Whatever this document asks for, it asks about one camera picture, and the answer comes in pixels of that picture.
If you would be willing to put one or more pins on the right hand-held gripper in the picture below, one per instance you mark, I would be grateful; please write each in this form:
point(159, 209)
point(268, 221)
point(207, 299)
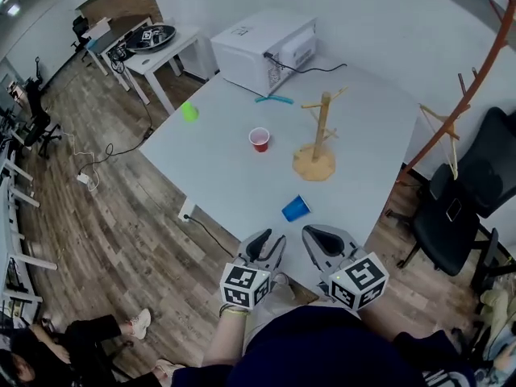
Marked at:
point(359, 280)

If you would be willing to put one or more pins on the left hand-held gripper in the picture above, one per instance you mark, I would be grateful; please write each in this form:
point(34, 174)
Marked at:
point(242, 284)

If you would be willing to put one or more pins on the blue plastic cup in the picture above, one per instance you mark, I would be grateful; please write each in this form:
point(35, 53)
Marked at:
point(295, 210)

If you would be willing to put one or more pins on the wooden mug tree stand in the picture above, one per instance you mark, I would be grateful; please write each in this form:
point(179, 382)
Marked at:
point(314, 167)

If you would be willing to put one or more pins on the red plastic cup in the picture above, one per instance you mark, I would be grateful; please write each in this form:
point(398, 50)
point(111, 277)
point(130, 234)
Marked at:
point(259, 137)

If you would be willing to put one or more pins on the green plastic cup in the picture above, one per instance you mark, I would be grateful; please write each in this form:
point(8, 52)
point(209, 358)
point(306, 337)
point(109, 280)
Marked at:
point(189, 112)

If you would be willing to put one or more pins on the person's right forearm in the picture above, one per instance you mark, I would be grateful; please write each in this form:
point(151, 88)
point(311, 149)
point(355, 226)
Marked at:
point(379, 321)

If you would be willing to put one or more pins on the person's left forearm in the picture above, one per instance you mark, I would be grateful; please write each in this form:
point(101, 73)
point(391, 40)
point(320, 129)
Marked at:
point(223, 337)

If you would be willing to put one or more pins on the person's beige trousers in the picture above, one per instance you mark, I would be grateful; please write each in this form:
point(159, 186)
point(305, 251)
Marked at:
point(274, 309)

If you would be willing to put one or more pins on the white socket box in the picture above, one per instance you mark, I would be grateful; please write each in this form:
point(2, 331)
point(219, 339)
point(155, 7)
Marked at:
point(187, 208)

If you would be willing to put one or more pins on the person in dark shirt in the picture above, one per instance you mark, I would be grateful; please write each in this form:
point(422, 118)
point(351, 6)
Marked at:
point(322, 349)

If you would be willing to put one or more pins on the black office chair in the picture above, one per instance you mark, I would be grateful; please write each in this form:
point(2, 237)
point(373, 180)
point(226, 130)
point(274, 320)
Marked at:
point(80, 28)
point(36, 111)
point(451, 236)

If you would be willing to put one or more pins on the smartphone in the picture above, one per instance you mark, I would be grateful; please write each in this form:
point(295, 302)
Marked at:
point(453, 210)

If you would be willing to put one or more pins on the wooden clothes hanger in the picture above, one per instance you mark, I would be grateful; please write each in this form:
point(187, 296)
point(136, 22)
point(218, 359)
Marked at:
point(433, 113)

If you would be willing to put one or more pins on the beige fabric bundle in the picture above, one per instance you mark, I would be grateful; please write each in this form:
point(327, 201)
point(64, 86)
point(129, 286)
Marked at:
point(498, 309)

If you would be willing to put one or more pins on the white power strip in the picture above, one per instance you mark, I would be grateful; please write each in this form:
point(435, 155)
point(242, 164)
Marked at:
point(82, 178)

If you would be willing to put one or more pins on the white microwave oven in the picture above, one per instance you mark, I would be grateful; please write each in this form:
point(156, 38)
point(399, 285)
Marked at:
point(250, 51)

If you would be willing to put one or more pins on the orange wooden coat rack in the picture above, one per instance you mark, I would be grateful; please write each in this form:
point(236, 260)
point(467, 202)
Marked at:
point(475, 94)

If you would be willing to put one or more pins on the small white side table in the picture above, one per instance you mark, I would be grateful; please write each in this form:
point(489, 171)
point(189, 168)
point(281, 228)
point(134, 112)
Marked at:
point(161, 57)

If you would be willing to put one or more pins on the white table frames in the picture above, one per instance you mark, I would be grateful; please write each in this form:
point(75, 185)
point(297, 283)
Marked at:
point(32, 261)

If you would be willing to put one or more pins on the black white gadget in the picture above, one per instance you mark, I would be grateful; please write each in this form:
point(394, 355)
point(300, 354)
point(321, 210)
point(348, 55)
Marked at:
point(147, 35)

